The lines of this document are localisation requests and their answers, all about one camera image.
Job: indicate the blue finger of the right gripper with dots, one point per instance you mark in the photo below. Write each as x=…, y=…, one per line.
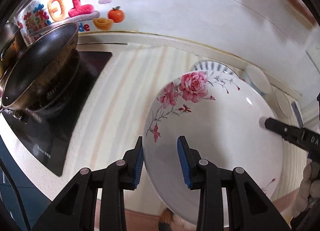
x=273, y=125

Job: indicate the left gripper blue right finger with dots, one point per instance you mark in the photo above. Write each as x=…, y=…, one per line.
x=248, y=206

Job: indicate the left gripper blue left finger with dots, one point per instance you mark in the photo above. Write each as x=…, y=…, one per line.
x=74, y=207

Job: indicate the white bowl dark rim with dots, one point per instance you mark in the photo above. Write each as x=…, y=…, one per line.
x=281, y=105

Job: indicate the white plate pink flowers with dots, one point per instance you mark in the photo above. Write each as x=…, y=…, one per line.
x=220, y=119

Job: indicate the white bowl blue dots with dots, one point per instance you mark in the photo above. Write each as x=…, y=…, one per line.
x=253, y=76

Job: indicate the white plate blue leaf pattern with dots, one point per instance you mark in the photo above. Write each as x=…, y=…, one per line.
x=210, y=70

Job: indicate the gloved right hand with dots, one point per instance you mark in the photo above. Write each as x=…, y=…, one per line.
x=308, y=189

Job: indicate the black gas stove top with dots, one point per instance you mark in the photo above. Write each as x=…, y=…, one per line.
x=46, y=127

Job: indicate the striped cat table mat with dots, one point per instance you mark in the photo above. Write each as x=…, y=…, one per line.
x=152, y=92

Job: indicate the black wok pan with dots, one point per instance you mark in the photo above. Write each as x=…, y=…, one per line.
x=38, y=66

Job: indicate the stainless steel steamer pot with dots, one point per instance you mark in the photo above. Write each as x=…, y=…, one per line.
x=12, y=45

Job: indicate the colourful wall sticker decoration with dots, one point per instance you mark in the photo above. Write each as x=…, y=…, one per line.
x=91, y=15

